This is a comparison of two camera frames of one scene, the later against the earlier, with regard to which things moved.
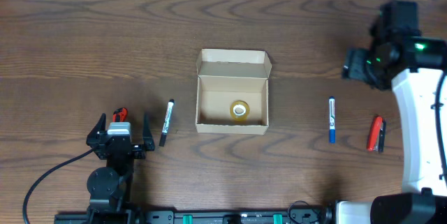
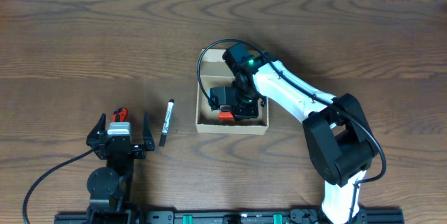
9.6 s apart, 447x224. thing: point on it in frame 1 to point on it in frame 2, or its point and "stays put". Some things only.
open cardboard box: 228,75 stays put
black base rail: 293,216 stays put
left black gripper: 119,144 stays put
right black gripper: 354,65 to 244,111
